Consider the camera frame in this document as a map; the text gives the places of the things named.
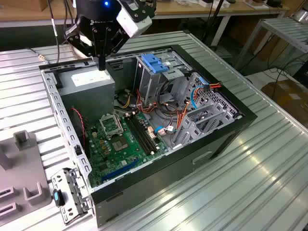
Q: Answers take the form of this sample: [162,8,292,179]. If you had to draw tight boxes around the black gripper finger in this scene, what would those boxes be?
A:
[65,26,102,70]
[102,26,128,71]

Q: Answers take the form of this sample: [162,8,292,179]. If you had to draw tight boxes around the orange red power wire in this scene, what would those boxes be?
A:
[176,81,223,132]

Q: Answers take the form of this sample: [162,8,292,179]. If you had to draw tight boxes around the grey metal disk bay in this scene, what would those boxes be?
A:
[172,72,243,150]

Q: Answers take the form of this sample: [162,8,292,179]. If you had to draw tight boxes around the blue plastic drive latch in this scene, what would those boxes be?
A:
[141,53,169,74]

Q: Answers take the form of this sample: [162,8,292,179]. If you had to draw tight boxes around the grey optical drive cage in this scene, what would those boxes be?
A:
[133,50,193,106]

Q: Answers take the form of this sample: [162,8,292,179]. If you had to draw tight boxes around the grey power supply unit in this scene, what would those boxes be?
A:
[57,64,116,123]

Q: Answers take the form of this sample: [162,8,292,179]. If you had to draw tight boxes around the wooden desk white legs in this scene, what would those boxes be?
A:
[0,0,291,46]

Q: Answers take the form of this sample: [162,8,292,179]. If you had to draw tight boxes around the CPU socket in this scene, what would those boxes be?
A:
[99,115,125,139]

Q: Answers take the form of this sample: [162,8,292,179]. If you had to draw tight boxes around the black RAM slot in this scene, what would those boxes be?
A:
[131,114,159,153]
[124,115,153,156]

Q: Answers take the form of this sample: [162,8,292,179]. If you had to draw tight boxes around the brown square chipset chip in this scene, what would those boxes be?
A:
[111,136,129,152]

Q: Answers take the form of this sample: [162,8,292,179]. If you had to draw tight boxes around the green motherboard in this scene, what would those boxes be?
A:
[85,112,169,188]

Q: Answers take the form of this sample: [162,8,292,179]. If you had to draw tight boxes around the blue expansion slot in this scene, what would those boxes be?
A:
[101,157,140,182]

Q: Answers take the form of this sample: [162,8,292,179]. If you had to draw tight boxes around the grey parts rack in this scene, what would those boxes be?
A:
[0,129,52,219]

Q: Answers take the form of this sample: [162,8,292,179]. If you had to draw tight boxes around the black PC case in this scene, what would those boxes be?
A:
[38,44,258,228]

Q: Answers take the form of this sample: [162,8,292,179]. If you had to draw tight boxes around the metal slat side table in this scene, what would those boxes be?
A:
[234,18,308,70]

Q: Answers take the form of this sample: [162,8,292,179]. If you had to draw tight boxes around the large brown cardboard box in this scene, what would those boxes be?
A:
[261,79,308,126]

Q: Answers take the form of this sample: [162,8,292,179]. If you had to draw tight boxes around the silver metal cylinder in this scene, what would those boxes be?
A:
[292,9,308,24]

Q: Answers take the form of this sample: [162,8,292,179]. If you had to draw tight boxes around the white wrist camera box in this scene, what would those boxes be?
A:
[116,4,153,39]

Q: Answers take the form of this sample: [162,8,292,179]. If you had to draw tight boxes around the black cable metal connector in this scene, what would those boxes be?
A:
[30,0,61,64]

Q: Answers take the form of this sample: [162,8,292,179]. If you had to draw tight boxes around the black camera bracket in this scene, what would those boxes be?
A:
[120,0,157,20]

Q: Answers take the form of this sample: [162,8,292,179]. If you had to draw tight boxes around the orange black wire bundle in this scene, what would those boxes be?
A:
[113,88,186,121]

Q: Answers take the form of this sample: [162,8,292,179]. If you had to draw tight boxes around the red black twisted wire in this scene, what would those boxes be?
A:
[71,107,87,146]

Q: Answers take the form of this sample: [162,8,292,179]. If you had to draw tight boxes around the blue data wire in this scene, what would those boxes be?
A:
[190,76,210,112]

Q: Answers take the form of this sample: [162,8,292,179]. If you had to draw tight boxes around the blue wire white connector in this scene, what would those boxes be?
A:
[154,125,179,138]

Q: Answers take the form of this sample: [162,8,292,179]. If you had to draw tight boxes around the metal expansion slot bracket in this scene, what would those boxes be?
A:
[50,168,93,226]

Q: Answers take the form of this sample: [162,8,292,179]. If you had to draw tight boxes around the black blue latch handle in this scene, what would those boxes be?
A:
[52,189,66,207]

